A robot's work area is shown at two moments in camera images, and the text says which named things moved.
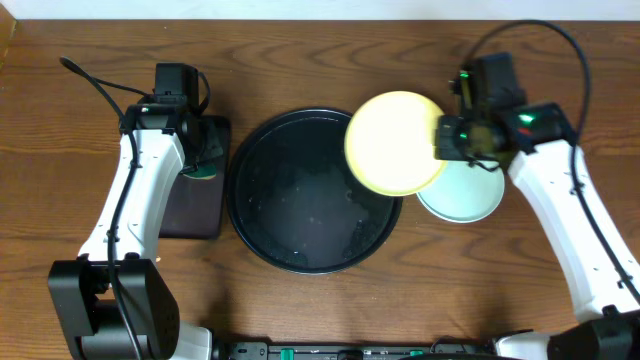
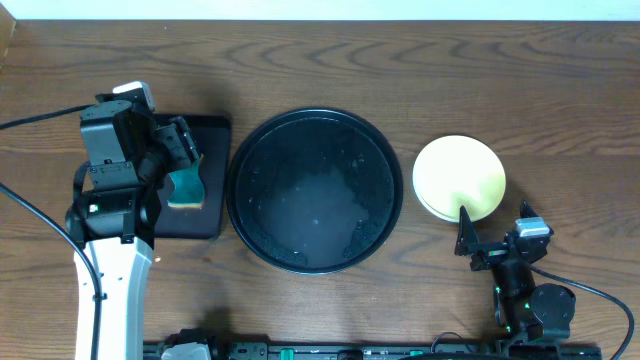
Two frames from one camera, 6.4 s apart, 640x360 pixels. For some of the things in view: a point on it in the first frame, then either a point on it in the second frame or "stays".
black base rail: (442, 348) stays
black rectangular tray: (197, 208) stays
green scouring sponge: (204, 171) → (189, 190)
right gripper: (443, 129) → (467, 243)
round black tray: (294, 200) stays
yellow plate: (389, 143) → (459, 171)
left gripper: (208, 151) → (180, 145)
